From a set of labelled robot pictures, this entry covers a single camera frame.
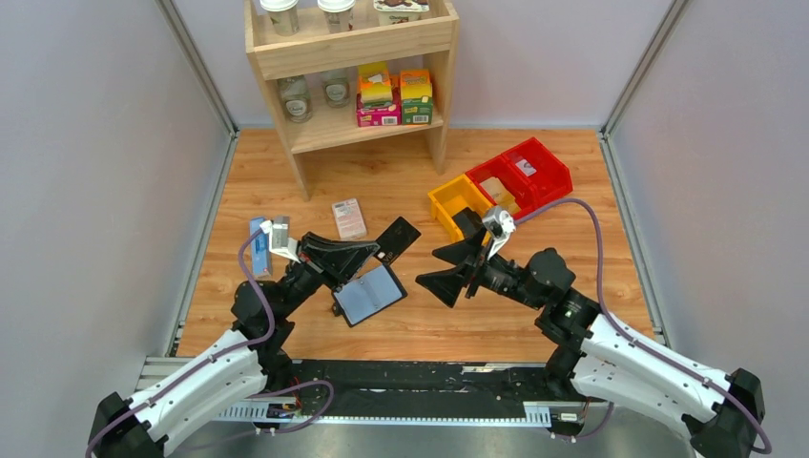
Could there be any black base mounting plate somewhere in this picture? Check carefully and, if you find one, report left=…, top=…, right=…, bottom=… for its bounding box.
left=268, top=360, right=588, bottom=420

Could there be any white lidded cup middle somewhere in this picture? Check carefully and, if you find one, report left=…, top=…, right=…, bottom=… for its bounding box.
left=317, top=0, right=356, bottom=33

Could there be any chocolate pudding tub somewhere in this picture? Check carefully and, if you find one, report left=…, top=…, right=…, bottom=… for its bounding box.
left=373, top=0, right=429, bottom=26

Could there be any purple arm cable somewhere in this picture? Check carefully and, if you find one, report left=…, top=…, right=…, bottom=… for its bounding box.
left=85, top=228, right=336, bottom=458
left=512, top=198, right=774, bottom=456

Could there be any green orange snack box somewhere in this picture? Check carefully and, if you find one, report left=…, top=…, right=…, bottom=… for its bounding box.
left=399, top=69, right=434, bottom=125

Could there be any tan card in bin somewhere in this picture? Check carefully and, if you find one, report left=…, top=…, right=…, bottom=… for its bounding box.
left=481, top=177, right=521, bottom=216

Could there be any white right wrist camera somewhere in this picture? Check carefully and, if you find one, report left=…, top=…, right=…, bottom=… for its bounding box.
left=482, top=205, right=516, bottom=260

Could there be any glass jar left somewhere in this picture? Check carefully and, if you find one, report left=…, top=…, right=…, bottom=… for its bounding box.
left=277, top=75, right=312, bottom=123

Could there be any blue toothpaste box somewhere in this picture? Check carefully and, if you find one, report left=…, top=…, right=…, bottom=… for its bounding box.
left=249, top=217, right=272, bottom=280

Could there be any red plastic bin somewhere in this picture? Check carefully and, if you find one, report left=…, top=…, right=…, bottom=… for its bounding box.
left=466, top=155, right=542, bottom=219
left=502, top=137, right=573, bottom=207

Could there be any glass jar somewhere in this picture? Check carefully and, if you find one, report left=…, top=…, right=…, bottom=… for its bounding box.
left=277, top=75, right=312, bottom=123
left=320, top=69, right=350, bottom=108

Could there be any dark credit card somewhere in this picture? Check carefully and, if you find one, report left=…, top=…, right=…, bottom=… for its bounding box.
left=450, top=207, right=483, bottom=242
left=375, top=217, right=421, bottom=264

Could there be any pink white card box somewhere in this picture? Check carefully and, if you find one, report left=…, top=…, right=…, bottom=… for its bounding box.
left=331, top=198, right=367, bottom=240

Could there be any white lidded cup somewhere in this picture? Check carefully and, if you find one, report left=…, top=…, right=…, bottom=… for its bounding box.
left=317, top=0, right=356, bottom=33
left=259, top=0, right=300, bottom=36

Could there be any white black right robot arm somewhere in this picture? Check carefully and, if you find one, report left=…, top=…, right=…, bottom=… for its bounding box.
left=416, top=236, right=764, bottom=457

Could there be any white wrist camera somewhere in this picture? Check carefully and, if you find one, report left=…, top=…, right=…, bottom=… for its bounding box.
left=259, top=216, right=301, bottom=262
left=482, top=205, right=516, bottom=260

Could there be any red plastic bin far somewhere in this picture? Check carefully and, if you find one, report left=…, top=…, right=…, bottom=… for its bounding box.
left=502, top=137, right=573, bottom=207

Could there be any glass jar right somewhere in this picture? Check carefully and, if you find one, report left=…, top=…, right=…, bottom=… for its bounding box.
left=320, top=69, right=350, bottom=108

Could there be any yellow plastic bin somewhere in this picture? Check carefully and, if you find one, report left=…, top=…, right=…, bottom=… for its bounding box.
left=427, top=174, right=494, bottom=242

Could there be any white lidded cup left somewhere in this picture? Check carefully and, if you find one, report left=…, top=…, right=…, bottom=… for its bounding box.
left=259, top=0, right=300, bottom=36

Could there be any aluminium frame rail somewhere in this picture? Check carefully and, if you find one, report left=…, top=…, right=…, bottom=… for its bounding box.
left=114, top=357, right=709, bottom=458

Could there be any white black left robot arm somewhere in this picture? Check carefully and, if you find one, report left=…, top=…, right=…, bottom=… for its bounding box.
left=85, top=233, right=380, bottom=457

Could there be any pink orange snack box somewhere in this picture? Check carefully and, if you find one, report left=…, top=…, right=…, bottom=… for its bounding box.
left=356, top=62, right=402, bottom=128

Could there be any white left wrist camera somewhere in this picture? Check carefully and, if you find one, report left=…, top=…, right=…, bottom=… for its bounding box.
left=259, top=216, right=301, bottom=262

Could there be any red plastic bin middle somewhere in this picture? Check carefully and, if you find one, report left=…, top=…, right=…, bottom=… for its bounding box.
left=466, top=155, right=542, bottom=219

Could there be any black leather card holder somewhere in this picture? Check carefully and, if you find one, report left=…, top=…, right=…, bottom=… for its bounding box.
left=332, top=264, right=407, bottom=327

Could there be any white card in bin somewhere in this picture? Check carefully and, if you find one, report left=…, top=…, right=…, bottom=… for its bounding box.
left=514, top=158, right=536, bottom=177

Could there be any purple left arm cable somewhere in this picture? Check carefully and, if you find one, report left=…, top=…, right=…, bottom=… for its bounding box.
left=85, top=228, right=336, bottom=458

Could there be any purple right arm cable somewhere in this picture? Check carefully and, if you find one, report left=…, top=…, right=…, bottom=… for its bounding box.
left=512, top=198, right=774, bottom=456

